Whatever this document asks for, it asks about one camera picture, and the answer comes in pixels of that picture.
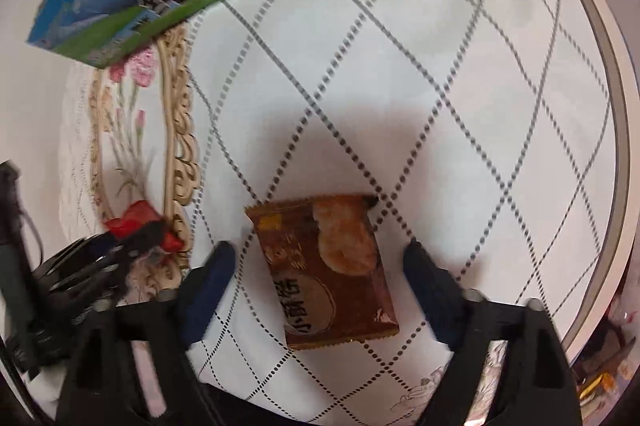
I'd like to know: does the red snack packet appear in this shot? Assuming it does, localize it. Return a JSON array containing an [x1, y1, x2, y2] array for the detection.
[[105, 201, 183, 252]]

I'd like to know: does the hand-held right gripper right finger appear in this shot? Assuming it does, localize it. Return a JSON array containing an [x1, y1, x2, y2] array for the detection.
[[402, 240, 583, 426]]

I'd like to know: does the brown biscuit packet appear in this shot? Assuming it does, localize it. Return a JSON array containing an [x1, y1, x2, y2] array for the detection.
[[245, 193, 400, 352]]

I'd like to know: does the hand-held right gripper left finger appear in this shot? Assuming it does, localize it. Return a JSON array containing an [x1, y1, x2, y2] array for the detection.
[[55, 240, 237, 426]]

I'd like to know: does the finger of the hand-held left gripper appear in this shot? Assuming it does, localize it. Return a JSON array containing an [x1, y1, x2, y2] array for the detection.
[[65, 251, 143, 302], [85, 221, 168, 258]]

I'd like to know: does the white printed tablecloth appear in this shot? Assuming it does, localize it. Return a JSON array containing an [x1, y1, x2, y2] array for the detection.
[[0, 0, 618, 426]]

